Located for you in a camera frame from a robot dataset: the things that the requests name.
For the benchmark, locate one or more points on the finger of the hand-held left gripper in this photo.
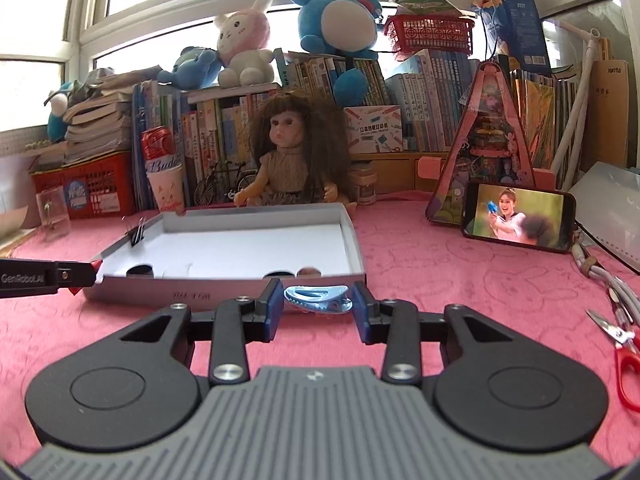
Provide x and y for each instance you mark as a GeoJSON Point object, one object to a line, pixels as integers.
{"type": "Point", "coordinates": [75, 276]}

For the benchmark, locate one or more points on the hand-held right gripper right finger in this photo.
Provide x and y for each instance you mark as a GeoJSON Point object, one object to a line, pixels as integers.
{"type": "Point", "coordinates": [361, 310]}

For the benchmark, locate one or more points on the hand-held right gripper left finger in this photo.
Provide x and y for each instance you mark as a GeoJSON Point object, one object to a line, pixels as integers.
{"type": "Point", "coordinates": [272, 310]}

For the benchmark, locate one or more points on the light blue hair clip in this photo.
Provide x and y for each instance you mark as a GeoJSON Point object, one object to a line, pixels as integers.
{"type": "Point", "coordinates": [315, 300]}

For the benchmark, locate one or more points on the black binder clip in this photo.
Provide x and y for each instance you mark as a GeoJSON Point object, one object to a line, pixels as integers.
{"type": "Point", "coordinates": [135, 235]}

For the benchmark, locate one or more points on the white shallow cardboard box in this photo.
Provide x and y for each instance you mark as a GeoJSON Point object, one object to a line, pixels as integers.
{"type": "Point", "coordinates": [240, 245]}

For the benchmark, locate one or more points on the beige round object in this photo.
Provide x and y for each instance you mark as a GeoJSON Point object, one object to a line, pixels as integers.
{"type": "Point", "coordinates": [309, 272]}

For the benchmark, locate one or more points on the clear glass mug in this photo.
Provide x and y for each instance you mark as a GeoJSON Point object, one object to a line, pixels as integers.
{"type": "Point", "coordinates": [52, 215]}

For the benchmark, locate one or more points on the pink bunny print tablecloth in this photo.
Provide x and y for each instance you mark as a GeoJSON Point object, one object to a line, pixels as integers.
{"type": "Point", "coordinates": [450, 285]}

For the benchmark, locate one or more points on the red plastic crate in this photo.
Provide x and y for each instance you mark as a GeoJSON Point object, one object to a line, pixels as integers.
{"type": "Point", "coordinates": [102, 185]}

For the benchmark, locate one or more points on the jar with beige lid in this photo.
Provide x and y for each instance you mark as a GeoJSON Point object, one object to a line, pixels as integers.
{"type": "Point", "coordinates": [364, 187]}

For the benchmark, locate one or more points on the black miniature bicycle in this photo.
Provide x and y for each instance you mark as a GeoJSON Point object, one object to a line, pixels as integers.
{"type": "Point", "coordinates": [232, 192]}

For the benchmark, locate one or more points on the cat print paper cup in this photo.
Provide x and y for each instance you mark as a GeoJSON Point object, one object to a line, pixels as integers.
{"type": "Point", "coordinates": [167, 190]}

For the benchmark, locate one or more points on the wooden drawer shelf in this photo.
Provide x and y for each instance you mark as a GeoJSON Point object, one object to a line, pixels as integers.
{"type": "Point", "coordinates": [400, 175]}

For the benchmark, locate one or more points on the red beer can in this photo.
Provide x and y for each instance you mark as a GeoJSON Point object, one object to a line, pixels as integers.
{"type": "Point", "coordinates": [157, 145]}

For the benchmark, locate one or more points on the small blue white plush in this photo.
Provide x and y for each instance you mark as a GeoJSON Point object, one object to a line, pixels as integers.
{"type": "Point", "coordinates": [57, 120]}

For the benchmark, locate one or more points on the stack of worn books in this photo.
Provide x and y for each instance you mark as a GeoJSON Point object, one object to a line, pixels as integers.
{"type": "Point", "coordinates": [95, 120]}

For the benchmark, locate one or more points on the white pencil print box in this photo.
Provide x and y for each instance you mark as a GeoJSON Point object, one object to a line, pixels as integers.
{"type": "Point", "coordinates": [372, 130]}

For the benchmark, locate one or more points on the brown haired doll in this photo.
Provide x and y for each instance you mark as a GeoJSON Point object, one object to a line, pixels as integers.
{"type": "Point", "coordinates": [285, 130]}

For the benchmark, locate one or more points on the black smartphone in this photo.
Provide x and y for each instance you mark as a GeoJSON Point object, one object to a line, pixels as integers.
{"type": "Point", "coordinates": [520, 215]}

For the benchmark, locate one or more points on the row of colourful picture books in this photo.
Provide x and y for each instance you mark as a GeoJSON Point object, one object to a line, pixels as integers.
{"type": "Point", "coordinates": [215, 130]}

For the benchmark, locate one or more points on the pink triangular toy house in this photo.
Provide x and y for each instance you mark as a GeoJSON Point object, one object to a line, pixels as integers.
{"type": "Point", "coordinates": [480, 125]}

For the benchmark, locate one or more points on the white flat book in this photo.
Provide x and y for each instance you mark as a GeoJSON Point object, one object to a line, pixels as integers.
{"type": "Point", "coordinates": [230, 93]}

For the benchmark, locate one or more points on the row of blue spine books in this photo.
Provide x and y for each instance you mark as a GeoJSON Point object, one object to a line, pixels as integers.
{"type": "Point", "coordinates": [430, 95]}

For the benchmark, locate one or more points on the row of green spine books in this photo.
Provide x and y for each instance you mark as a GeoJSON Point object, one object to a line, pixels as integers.
{"type": "Point", "coordinates": [310, 75]}

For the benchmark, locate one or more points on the blue elephant plush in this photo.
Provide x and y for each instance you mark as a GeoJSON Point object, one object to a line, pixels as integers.
{"type": "Point", "coordinates": [192, 67]}

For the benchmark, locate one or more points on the row of thin glossy books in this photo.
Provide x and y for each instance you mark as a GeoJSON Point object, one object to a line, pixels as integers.
{"type": "Point", "coordinates": [540, 110]}

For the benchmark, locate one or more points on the pink white bunny plush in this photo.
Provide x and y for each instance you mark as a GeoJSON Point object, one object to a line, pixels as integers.
{"type": "Point", "coordinates": [242, 40]}

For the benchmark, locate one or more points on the translucent white plastic case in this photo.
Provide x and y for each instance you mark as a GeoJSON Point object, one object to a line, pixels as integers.
{"type": "Point", "coordinates": [612, 200]}

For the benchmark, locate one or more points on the red plastic basket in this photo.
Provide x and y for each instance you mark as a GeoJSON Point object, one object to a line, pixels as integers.
{"type": "Point", "coordinates": [430, 35]}

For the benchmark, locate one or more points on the big blue round plush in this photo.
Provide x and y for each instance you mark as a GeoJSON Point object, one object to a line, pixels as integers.
{"type": "Point", "coordinates": [345, 20]}

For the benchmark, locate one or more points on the white plastic pipes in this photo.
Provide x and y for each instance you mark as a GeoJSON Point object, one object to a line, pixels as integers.
{"type": "Point", "coordinates": [575, 110]}

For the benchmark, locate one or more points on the green white packet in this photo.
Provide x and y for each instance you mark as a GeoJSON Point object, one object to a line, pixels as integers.
{"type": "Point", "coordinates": [425, 2]}

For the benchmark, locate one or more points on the brown cardboard box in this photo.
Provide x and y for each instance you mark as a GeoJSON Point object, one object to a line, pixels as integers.
{"type": "Point", "coordinates": [607, 115]}

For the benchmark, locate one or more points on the tall blue carton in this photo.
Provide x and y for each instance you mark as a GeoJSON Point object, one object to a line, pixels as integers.
{"type": "Point", "coordinates": [522, 25]}

